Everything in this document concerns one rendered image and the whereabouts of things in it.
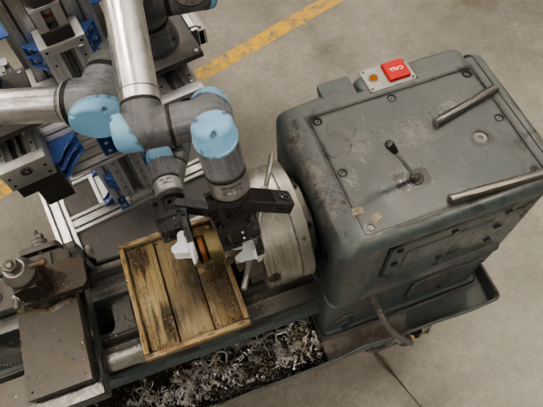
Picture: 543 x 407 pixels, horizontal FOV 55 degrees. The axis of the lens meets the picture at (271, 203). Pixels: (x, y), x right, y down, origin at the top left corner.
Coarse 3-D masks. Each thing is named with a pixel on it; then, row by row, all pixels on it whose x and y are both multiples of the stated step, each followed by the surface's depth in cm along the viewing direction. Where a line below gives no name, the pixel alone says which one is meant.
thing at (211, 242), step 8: (208, 232) 135; (216, 232) 134; (200, 240) 134; (208, 240) 133; (216, 240) 133; (200, 248) 133; (208, 248) 133; (216, 248) 133; (200, 256) 133; (208, 256) 134; (216, 256) 134; (224, 256) 134
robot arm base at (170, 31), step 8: (168, 24) 153; (152, 32) 150; (160, 32) 151; (168, 32) 153; (176, 32) 157; (152, 40) 152; (160, 40) 153; (168, 40) 154; (176, 40) 157; (152, 48) 153; (160, 48) 154; (168, 48) 155; (176, 48) 158; (160, 56) 156
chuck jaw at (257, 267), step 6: (228, 252) 133; (234, 252) 133; (228, 258) 133; (234, 258) 134; (228, 264) 135; (240, 264) 131; (252, 264) 130; (258, 264) 130; (240, 270) 133; (252, 270) 129; (258, 270) 129; (264, 270) 129; (252, 276) 129; (258, 276) 130; (264, 276) 131; (276, 276) 130; (252, 282) 131; (270, 282) 131
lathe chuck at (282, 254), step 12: (252, 168) 136; (264, 168) 133; (252, 180) 129; (264, 216) 123; (276, 216) 124; (288, 216) 124; (264, 228) 123; (276, 228) 123; (288, 228) 124; (264, 240) 123; (276, 240) 124; (288, 240) 124; (276, 252) 124; (288, 252) 125; (264, 264) 125; (276, 264) 126; (288, 264) 127; (300, 264) 128; (288, 276) 131; (300, 276) 134
